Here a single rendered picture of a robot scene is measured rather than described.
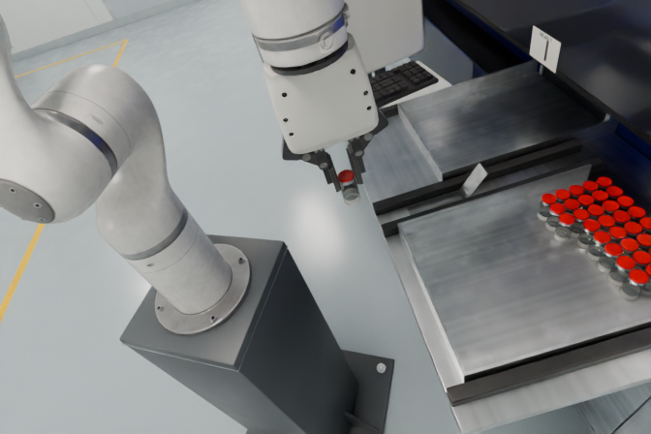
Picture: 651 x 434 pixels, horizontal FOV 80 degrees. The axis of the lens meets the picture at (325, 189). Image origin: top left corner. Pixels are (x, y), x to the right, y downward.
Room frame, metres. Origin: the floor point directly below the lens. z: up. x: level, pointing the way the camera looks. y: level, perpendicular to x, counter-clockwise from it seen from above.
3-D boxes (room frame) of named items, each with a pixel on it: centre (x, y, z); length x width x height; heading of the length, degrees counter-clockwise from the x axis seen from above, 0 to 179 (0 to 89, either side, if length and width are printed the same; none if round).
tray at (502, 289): (0.28, -0.26, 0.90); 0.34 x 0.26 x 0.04; 87
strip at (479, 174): (0.46, -0.20, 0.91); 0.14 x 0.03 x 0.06; 88
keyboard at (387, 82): (0.99, -0.20, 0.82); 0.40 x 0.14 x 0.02; 97
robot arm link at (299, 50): (0.35, -0.03, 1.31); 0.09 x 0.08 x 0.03; 88
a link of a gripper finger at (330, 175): (0.35, 0.00, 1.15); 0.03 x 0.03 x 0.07; 88
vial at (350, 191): (0.35, -0.03, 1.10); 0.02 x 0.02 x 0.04
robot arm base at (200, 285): (0.47, 0.28, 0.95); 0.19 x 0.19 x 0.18
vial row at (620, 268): (0.28, -0.35, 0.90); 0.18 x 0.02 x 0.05; 178
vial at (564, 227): (0.31, -0.33, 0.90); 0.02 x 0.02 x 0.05
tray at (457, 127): (0.62, -0.39, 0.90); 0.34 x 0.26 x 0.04; 88
